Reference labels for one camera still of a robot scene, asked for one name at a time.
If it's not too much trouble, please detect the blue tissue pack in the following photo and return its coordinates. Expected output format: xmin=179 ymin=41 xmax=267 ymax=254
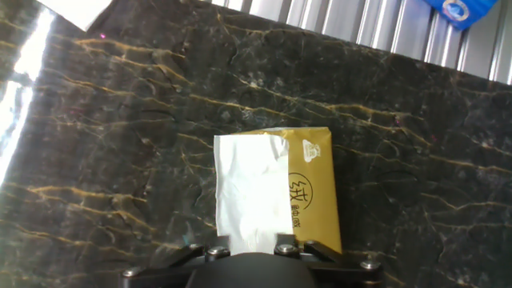
xmin=422 ymin=0 xmax=499 ymax=32

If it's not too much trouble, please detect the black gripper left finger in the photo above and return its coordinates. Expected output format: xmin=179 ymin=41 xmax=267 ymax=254
xmin=119 ymin=242 xmax=231 ymax=288

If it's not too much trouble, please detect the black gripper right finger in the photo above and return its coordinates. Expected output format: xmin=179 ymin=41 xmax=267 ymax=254
xmin=274 ymin=234 xmax=383 ymax=288

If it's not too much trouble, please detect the white napkin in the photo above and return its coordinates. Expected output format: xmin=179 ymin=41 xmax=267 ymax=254
xmin=213 ymin=133 xmax=295 ymax=256

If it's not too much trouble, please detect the dark marble pattern mat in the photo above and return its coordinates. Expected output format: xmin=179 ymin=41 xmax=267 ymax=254
xmin=0 ymin=0 xmax=512 ymax=288

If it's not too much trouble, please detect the flat white paper sheet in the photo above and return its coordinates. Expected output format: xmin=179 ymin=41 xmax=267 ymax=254
xmin=35 ymin=0 xmax=114 ymax=32

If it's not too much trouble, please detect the gold tissue pack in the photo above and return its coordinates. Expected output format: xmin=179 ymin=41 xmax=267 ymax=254
xmin=231 ymin=126 xmax=344 ymax=255

